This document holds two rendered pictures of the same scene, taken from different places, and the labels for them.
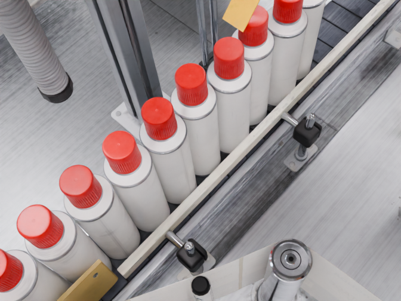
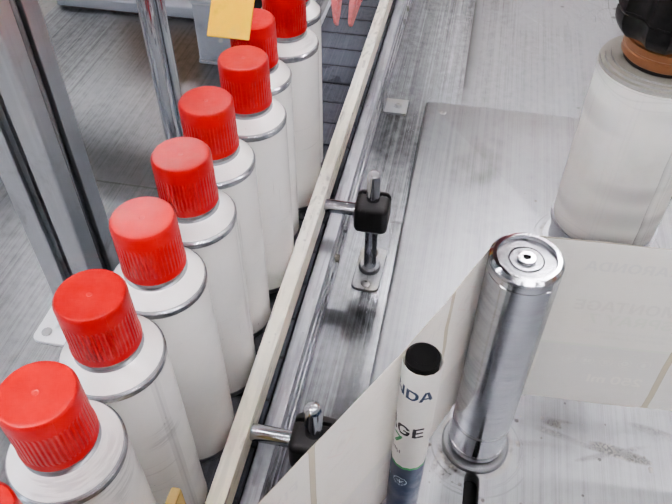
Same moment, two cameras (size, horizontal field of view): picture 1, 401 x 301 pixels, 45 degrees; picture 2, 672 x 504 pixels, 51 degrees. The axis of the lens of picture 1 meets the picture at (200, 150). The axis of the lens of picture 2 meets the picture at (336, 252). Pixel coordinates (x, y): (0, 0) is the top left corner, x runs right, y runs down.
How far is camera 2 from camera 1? 0.24 m
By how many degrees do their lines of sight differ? 28
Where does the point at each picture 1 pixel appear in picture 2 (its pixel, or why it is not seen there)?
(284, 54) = (302, 95)
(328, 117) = not seen: hidden behind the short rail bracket
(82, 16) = not seen: outside the picture
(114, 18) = (24, 81)
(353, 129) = (423, 195)
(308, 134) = (379, 207)
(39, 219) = (48, 384)
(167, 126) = (209, 174)
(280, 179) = (362, 309)
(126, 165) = (169, 251)
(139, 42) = (70, 142)
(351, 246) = not seen: hidden behind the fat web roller
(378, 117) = (443, 172)
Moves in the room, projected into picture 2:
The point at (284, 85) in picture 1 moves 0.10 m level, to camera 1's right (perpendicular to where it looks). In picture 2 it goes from (311, 158) to (395, 117)
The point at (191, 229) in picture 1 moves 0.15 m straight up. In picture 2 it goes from (282, 419) to (268, 279)
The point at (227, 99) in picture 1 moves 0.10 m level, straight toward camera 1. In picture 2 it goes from (262, 153) to (339, 241)
